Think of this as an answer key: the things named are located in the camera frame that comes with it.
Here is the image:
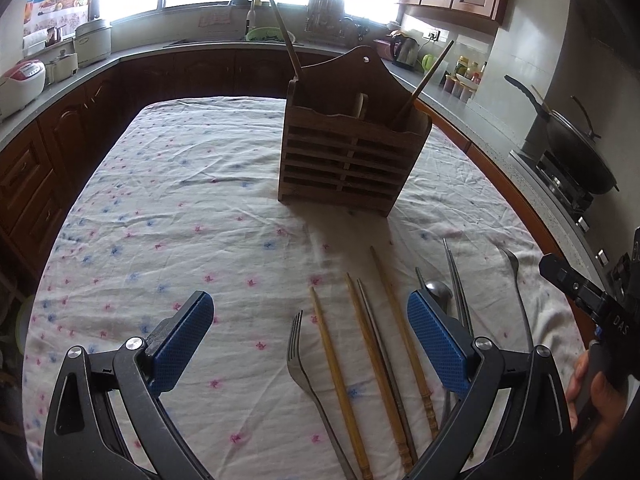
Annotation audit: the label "wok lid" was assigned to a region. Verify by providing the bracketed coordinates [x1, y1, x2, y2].
[542, 95, 608, 161]

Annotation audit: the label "paper towel roll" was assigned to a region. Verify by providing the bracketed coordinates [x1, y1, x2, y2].
[22, 29, 48, 53]

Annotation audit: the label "white and pink rice cooker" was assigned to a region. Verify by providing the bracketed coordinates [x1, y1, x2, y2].
[0, 57, 48, 121]

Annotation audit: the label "gas stove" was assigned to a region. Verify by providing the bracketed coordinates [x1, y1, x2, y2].
[510, 147, 601, 233]

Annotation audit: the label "large white rice cooker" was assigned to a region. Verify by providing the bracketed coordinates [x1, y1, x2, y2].
[75, 17, 114, 67]

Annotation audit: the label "green plastic basin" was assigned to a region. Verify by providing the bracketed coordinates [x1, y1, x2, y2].
[245, 26, 297, 45]

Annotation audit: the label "grey kitchen countertop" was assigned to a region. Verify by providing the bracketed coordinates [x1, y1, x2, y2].
[0, 35, 616, 281]

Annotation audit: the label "electric kettle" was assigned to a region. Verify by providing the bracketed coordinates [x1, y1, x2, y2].
[389, 34, 421, 72]

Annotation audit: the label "person's right hand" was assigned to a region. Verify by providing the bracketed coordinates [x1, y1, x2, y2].
[566, 349, 633, 453]

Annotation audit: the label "wooden chopstick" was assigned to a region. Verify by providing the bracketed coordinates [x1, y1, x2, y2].
[345, 272, 420, 471]
[370, 246, 441, 441]
[309, 286, 375, 480]

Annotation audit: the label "metal fork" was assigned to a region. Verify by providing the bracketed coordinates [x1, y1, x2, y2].
[286, 310, 358, 480]

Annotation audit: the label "small white cooker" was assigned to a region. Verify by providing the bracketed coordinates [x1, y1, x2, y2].
[45, 45, 81, 85]

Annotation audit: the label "metal dish rack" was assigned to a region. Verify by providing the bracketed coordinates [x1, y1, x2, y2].
[304, 0, 371, 46]

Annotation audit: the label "wooden utensil holder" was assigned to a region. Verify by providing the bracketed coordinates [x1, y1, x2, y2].
[277, 45, 432, 218]

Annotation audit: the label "steel spoon at right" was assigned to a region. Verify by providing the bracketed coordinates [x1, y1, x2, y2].
[497, 246, 537, 356]

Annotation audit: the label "long wooden stirring stick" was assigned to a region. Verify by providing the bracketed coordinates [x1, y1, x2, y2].
[266, 0, 302, 82]
[397, 40, 455, 121]

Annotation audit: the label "black wok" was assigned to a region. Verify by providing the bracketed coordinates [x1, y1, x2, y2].
[504, 74, 622, 196]

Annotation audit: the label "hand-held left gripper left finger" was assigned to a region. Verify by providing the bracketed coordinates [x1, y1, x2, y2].
[42, 290, 216, 480]

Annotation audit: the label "floral white tablecloth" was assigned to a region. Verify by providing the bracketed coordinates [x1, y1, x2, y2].
[22, 95, 588, 480]

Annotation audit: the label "range hood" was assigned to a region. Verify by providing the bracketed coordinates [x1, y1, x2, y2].
[550, 0, 640, 66]

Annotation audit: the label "curved metal faucet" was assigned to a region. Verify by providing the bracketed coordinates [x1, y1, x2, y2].
[229, 0, 257, 38]

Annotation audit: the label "white spice jar set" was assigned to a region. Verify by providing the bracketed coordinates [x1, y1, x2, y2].
[442, 74, 475, 105]

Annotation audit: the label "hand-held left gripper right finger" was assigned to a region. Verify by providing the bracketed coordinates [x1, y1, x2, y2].
[406, 287, 573, 480]

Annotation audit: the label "wooden lower cabinets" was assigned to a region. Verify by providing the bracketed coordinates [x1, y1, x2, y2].
[0, 42, 591, 281]

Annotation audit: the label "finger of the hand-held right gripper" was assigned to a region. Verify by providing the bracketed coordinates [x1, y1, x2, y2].
[539, 253, 621, 331]

